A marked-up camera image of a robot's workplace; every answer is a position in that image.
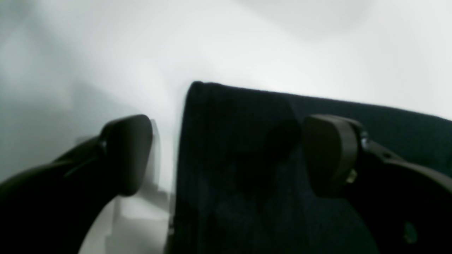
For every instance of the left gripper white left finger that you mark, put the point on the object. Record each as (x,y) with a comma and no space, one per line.
(50,209)

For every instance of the black T-shirt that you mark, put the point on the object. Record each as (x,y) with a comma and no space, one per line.
(242,184)

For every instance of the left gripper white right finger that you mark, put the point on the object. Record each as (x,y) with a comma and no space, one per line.
(381,183)

